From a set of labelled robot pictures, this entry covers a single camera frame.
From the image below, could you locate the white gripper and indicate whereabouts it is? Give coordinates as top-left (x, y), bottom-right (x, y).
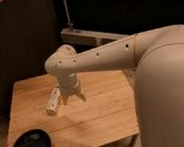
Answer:
top-left (58, 73), bottom-right (87, 105)

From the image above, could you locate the white plastic bottle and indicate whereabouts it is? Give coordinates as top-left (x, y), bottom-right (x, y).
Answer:
top-left (45, 87), bottom-right (61, 116)

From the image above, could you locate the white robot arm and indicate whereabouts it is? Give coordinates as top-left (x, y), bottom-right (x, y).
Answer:
top-left (44, 24), bottom-right (184, 147)

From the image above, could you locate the wooden table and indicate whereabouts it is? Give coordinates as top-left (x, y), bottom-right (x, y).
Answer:
top-left (6, 71), bottom-right (139, 147)

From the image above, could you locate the grey metal beam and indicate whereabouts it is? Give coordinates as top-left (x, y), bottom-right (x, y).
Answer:
top-left (60, 28), bottom-right (125, 47)

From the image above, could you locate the metal pole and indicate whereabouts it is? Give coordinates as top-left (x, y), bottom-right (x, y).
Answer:
top-left (62, 0), bottom-right (73, 30)

